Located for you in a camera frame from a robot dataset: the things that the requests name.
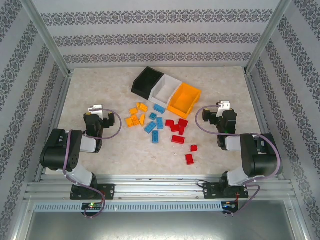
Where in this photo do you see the orange plastic bin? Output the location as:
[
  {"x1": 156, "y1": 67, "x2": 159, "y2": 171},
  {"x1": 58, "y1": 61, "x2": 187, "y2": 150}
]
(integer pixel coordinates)
[{"x1": 166, "y1": 82, "x2": 202, "y2": 119}]

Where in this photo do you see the white plastic bin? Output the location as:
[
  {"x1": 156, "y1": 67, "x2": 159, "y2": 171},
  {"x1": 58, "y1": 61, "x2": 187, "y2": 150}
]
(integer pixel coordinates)
[{"x1": 149, "y1": 74, "x2": 183, "y2": 107}]

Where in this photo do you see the black plastic bin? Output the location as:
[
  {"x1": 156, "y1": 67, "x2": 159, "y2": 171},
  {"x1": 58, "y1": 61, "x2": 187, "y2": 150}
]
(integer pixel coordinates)
[{"x1": 131, "y1": 66, "x2": 166, "y2": 100}]

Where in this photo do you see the grey metal sheet panel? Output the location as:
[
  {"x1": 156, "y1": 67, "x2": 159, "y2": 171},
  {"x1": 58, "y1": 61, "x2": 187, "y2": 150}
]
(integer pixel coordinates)
[{"x1": 14, "y1": 199, "x2": 307, "y2": 240}]

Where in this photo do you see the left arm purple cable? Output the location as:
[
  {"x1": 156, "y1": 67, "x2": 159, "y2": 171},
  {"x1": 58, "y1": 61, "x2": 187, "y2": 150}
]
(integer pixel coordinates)
[{"x1": 62, "y1": 104, "x2": 123, "y2": 220}]

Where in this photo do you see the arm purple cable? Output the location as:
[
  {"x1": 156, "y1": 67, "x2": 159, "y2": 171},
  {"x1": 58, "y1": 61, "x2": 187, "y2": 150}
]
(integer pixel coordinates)
[
  {"x1": 62, "y1": 104, "x2": 123, "y2": 220},
  {"x1": 195, "y1": 105, "x2": 282, "y2": 218}
]

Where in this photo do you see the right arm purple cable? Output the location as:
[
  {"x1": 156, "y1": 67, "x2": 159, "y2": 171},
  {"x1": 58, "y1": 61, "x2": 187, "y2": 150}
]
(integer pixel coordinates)
[{"x1": 195, "y1": 105, "x2": 282, "y2": 218}]

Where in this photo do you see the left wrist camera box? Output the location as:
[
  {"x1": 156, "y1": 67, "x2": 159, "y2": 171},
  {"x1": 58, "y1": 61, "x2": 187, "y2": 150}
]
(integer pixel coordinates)
[{"x1": 88, "y1": 104, "x2": 105, "y2": 118}]

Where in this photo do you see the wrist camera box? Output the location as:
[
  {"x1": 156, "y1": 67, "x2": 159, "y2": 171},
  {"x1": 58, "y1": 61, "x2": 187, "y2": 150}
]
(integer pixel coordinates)
[
  {"x1": 215, "y1": 100, "x2": 232, "y2": 118},
  {"x1": 88, "y1": 104, "x2": 105, "y2": 118}
]

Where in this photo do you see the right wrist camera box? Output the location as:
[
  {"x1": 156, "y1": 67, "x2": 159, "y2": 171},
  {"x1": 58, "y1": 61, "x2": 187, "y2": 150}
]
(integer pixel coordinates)
[{"x1": 215, "y1": 100, "x2": 232, "y2": 118}]

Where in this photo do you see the aluminium side rail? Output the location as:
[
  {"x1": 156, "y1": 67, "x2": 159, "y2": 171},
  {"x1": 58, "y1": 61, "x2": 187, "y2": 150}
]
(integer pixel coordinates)
[
  {"x1": 33, "y1": 74, "x2": 73, "y2": 182},
  {"x1": 244, "y1": 72, "x2": 285, "y2": 180}
]

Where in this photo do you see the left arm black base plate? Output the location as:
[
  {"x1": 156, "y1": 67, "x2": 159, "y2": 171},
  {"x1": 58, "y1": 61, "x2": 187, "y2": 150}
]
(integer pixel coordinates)
[{"x1": 69, "y1": 183, "x2": 116, "y2": 201}]

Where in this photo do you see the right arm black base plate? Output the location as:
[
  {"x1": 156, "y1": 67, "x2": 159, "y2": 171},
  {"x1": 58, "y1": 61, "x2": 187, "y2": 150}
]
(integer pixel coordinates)
[{"x1": 202, "y1": 181, "x2": 250, "y2": 200}]

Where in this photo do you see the aluminium mounting rail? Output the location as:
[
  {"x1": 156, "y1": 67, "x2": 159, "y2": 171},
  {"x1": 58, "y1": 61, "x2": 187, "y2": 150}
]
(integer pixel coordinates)
[{"x1": 23, "y1": 174, "x2": 295, "y2": 201}]

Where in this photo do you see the aluminium frame post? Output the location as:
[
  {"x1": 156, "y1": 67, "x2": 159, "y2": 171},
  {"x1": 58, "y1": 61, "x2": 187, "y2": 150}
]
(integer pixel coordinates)
[
  {"x1": 19, "y1": 0, "x2": 74, "y2": 77},
  {"x1": 244, "y1": 0, "x2": 293, "y2": 75}
]

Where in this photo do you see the slotted grey cable duct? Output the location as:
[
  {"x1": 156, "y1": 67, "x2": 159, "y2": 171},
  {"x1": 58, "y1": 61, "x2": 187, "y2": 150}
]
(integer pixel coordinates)
[{"x1": 33, "y1": 201, "x2": 223, "y2": 213}]

